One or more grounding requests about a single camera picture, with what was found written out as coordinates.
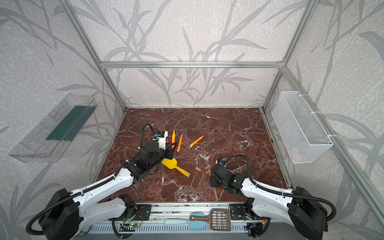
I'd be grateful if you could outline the brown slotted spatula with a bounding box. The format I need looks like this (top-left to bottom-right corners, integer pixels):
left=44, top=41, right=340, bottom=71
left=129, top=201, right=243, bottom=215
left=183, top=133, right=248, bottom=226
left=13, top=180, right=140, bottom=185
left=190, top=209, right=232, bottom=232

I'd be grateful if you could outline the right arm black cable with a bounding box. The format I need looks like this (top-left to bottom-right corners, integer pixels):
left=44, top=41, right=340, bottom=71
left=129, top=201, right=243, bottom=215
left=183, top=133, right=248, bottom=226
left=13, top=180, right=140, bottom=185
left=223, top=154, right=337, bottom=223

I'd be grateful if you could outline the yellow toy shovel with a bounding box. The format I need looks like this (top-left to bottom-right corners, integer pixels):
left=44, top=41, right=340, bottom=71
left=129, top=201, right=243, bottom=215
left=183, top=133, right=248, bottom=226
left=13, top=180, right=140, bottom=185
left=162, top=158, right=191, bottom=178

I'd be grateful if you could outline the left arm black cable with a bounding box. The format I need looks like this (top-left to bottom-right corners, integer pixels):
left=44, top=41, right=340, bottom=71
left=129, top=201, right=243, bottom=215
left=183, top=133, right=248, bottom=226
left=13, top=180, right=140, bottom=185
left=25, top=123, right=157, bottom=236

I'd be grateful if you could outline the white wire mesh basket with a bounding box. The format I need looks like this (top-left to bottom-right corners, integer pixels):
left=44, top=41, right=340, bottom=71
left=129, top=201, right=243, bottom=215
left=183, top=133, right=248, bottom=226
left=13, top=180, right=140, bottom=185
left=272, top=91, right=334, bottom=164

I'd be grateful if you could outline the aluminium cage frame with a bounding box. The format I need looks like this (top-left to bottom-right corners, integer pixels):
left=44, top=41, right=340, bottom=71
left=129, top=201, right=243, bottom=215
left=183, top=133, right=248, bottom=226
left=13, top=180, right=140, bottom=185
left=59, top=1, right=384, bottom=225

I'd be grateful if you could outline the clear plastic wall tray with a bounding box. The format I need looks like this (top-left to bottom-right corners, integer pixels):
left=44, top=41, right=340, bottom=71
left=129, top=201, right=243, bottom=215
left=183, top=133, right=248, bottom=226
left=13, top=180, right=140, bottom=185
left=9, top=94, right=98, bottom=163

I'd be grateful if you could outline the small circuit board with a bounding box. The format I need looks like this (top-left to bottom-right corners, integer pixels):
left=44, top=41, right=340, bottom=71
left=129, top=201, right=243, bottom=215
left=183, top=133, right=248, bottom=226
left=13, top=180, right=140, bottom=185
left=120, top=222, right=142, bottom=232

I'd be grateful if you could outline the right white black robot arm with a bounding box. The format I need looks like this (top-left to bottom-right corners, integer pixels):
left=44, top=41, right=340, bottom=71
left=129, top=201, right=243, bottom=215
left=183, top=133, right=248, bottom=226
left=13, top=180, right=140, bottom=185
left=211, top=164, right=328, bottom=240

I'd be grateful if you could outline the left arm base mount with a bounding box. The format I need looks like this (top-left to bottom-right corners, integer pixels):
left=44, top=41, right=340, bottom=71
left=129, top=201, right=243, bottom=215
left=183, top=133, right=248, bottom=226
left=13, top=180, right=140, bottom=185
left=120, top=195, right=152, bottom=221

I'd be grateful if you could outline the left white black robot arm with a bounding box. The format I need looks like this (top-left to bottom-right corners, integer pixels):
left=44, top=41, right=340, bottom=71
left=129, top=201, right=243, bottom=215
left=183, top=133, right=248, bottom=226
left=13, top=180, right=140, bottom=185
left=26, top=142, right=177, bottom=240

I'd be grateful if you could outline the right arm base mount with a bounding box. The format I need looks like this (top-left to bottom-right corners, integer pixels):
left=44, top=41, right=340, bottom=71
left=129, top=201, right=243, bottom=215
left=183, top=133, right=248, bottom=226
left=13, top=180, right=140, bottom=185
left=229, top=198, right=270, bottom=222

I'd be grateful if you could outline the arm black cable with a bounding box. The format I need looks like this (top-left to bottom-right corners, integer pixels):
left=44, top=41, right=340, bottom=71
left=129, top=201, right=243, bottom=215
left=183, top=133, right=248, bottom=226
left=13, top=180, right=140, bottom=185
left=25, top=123, right=157, bottom=236
left=223, top=154, right=337, bottom=223

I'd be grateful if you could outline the light blue silicone spatula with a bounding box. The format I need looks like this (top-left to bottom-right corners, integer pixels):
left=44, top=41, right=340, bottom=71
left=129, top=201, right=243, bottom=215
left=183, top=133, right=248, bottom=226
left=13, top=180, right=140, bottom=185
left=164, top=212, right=207, bottom=231

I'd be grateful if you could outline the orange marker pen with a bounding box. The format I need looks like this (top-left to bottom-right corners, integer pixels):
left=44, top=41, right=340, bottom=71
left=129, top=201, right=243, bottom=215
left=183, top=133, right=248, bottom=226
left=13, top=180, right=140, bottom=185
left=177, top=134, right=184, bottom=152
left=172, top=130, right=176, bottom=144
left=190, top=135, right=204, bottom=148

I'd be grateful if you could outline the aluminium front rail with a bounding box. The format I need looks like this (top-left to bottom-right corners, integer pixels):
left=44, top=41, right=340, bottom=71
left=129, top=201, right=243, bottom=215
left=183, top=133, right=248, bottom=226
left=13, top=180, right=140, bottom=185
left=61, top=201, right=313, bottom=235

